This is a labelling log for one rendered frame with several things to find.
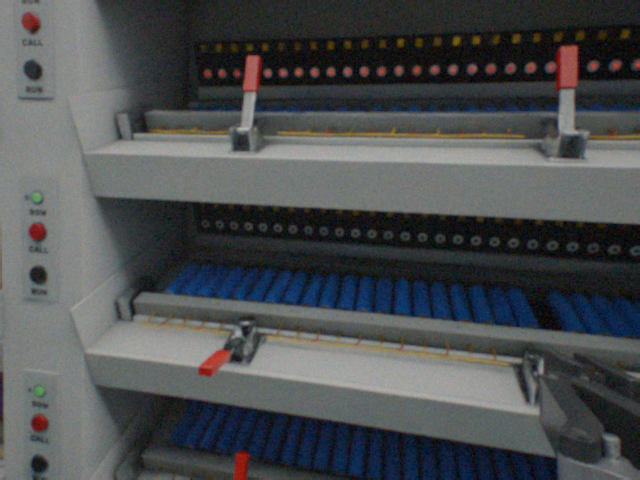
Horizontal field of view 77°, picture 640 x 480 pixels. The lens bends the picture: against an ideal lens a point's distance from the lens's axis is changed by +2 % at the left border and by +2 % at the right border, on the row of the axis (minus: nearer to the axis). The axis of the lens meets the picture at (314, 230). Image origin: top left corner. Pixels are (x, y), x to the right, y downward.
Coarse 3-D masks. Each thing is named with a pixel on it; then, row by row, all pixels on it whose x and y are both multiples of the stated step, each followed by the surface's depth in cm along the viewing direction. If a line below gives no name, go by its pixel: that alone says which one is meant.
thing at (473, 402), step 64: (384, 256) 50; (448, 256) 49; (512, 256) 47; (128, 320) 44; (128, 384) 41; (192, 384) 39; (256, 384) 37; (320, 384) 36; (384, 384) 35; (448, 384) 35; (512, 384) 35; (512, 448) 34
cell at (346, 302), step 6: (348, 276) 48; (354, 276) 48; (348, 282) 47; (354, 282) 47; (342, 288) 46; (348, 288) 45; (354, 288) 46; (342, 294) 45; (348, 294) 44; (354, 294) 45; (342, 300) 43; (348, 300) 44; (354, 300) 44; (342, 306) 43; (348, 306) 43
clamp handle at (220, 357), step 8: (240, 336) 38; (232, 344) 37; (240, 344) 37; (216, 352) 34; (224, 352) 34; (208, 360) 33; (216, 360) 33; (224, 360) 34; (200, 368) 32; (208, 368) 32; (216, 368) 32; (208, 376) 32
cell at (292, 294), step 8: (296, 272) 49; (304, 272) 49; (296, 280) 47; (304, 280) 48; (288, 288) 47; (296, 288) 46; (304, 288) 47; (288, 296) 44; (296, 296) 45; (296, 304) 44
